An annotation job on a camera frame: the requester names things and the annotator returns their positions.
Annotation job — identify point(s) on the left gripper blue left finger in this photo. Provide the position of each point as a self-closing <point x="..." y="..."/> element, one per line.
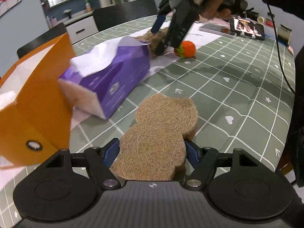
<point x="99" y="161"/>

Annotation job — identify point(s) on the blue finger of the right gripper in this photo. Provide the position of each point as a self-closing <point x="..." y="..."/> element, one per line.
<point x="158" y="23"/>

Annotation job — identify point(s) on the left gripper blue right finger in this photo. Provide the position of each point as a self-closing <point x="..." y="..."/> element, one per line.
<point x="203" y="160"/>

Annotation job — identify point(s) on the orange knitted ball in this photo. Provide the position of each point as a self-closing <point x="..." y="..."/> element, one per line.
<point x="187" y="49"/>

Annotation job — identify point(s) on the brown coir bear mat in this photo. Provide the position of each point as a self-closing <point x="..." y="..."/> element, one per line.
<point x="153" y="148"/>

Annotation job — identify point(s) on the black chair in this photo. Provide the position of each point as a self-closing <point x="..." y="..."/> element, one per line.
<point x="121" y="13"/>
<point x="54" y="32"/>

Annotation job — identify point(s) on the black smartphone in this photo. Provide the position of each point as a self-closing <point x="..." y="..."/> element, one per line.
<point x="244" y="27"/>

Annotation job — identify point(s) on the green soap bottle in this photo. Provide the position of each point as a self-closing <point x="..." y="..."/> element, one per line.
<point x="88" y="6"/>

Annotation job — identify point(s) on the purple tissue box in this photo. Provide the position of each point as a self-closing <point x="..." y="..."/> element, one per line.
<point x="99" y="81"/>

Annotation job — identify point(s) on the orange cardboard box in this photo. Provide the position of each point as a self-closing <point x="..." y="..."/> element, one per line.
<point x="35" y="114"/>

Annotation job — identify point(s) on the white drawer cabinet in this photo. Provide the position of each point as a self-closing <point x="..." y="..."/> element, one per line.
<point x="81" y="27"/>

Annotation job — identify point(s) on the green grid tablecloth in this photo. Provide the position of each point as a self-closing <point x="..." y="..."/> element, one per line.
<point x="241" y="89"/>

